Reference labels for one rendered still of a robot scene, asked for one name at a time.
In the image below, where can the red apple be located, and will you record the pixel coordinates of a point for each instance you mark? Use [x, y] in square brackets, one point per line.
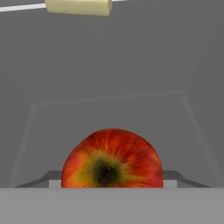
[116, 157]

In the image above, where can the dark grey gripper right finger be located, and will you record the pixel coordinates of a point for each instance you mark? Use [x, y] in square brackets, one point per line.
[174, 178]

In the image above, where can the pale yellow block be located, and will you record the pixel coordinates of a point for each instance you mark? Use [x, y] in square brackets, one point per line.
[78, 7]

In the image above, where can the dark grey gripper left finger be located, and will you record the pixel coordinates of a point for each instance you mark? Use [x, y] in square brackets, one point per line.
[51, 178]

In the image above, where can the grey fridge interior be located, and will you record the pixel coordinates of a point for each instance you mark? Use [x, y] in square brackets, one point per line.
[112, 73]

